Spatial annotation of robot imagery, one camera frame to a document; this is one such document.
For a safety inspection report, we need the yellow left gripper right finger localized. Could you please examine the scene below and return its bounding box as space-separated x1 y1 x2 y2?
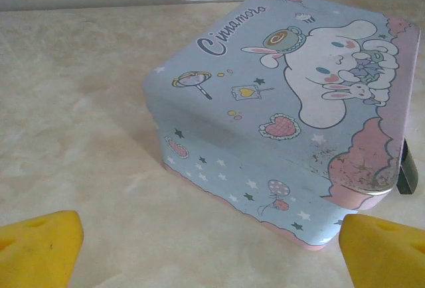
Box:
339 214 425 288

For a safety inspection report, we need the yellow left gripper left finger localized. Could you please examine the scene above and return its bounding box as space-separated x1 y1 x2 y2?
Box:
0 210 84 288

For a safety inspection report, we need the blue pink cartoon tin box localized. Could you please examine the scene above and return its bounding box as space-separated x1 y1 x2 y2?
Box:
142 0 421 253

